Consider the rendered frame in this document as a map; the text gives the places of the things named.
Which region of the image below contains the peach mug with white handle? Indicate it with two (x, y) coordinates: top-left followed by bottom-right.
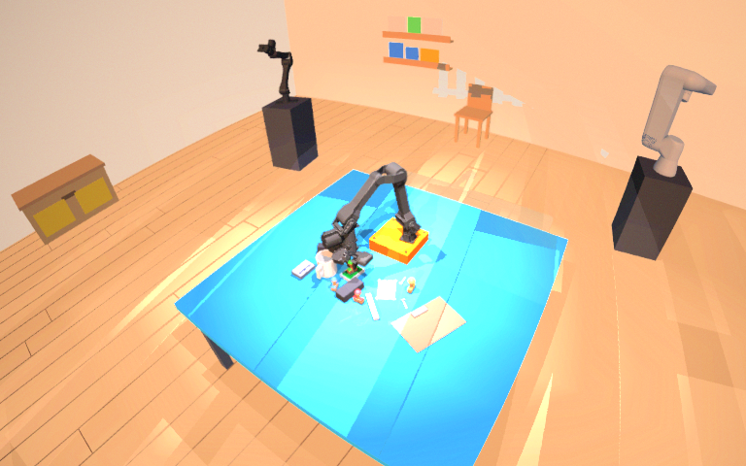
(316, 250), (337, 278)

